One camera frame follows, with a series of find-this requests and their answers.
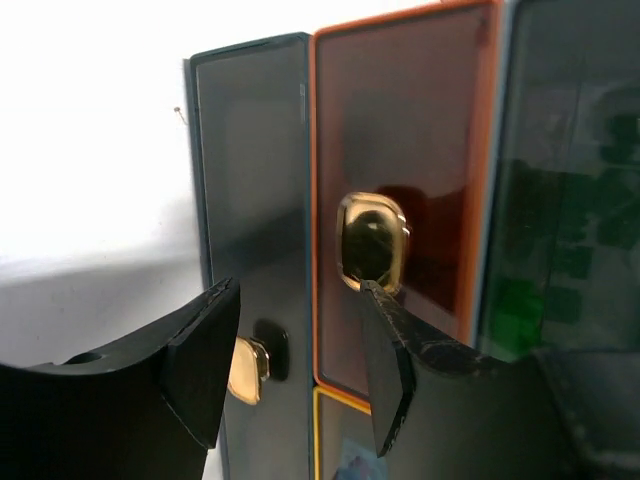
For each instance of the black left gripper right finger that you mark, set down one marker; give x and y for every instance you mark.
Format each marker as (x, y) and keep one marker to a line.
(443, 410)

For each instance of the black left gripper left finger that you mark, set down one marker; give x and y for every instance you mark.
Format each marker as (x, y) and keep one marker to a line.
(145, 406)

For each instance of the gold drawer knob teal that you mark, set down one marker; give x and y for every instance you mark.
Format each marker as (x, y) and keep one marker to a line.
(250, 368)

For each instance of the gold drawer knob orange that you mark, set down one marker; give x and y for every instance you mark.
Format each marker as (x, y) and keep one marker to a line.
(372, 241)

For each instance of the stacked teal yellow drawer cabinet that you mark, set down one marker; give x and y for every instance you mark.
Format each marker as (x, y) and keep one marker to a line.
(508, 133)

